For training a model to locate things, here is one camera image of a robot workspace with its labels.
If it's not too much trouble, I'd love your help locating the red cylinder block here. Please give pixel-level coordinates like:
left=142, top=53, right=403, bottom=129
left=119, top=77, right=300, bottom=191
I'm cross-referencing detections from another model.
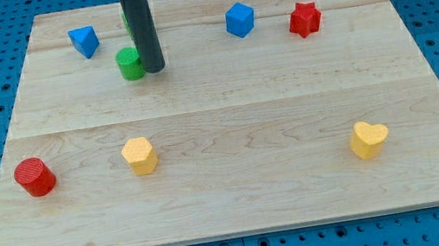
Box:
left=14, top=157, right=57, bottom=197

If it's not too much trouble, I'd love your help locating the green block behind rod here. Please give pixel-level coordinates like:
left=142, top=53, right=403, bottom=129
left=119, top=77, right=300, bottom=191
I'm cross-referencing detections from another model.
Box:
left=121, top=13, right=134, bottom=41

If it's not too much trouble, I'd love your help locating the light wooden board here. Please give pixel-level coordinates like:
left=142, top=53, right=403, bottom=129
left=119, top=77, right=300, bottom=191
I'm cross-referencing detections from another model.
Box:
left=0, top=0, right=439, bottom=246

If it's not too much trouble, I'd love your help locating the yellow hexagon block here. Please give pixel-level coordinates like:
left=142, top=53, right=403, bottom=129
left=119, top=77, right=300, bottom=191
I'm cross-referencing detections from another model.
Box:
left=121, top=137, right=159, bottom=176

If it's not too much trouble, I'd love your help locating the blue triangular block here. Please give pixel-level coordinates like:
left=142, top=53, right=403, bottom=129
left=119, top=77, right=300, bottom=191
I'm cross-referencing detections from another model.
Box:
left=67, top=26, right=100, bottom=59

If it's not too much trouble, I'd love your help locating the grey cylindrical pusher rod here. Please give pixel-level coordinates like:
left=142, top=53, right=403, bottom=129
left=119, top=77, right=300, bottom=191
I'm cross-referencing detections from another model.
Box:
left=120, top=0, right=166, bottom=73

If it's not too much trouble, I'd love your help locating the yellow heart block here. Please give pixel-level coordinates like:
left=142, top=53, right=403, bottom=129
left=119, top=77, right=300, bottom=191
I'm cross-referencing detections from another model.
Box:
left=349, top=121, right=389, bottom=160

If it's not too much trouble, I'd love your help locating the green cylinder block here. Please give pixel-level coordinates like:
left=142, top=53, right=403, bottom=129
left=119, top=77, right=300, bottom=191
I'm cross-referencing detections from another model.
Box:
left=115, top=47, right=146, bottom=81

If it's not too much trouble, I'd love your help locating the blue cube block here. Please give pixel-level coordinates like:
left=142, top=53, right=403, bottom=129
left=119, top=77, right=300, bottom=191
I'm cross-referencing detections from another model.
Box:
left=225, top=3, right=254, bottom=38

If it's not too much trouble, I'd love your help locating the red star block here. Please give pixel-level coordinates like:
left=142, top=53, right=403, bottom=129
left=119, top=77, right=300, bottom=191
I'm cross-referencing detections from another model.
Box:
left=289, top=2, right=322, bottom=38

